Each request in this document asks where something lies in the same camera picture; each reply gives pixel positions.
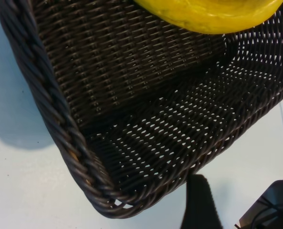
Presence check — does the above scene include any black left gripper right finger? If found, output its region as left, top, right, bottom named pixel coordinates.
left=234, top=171, right=283, bottom=229

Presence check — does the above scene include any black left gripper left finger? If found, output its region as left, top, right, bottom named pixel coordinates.
left=181, top=173, right=224, bottom=229

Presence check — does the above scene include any dark brown wicker basket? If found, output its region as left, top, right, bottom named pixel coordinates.
left=0, top=0, right=283, bottom=219

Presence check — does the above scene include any yellow banana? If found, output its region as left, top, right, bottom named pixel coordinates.
left=134, top=0, right=283, bottom=35

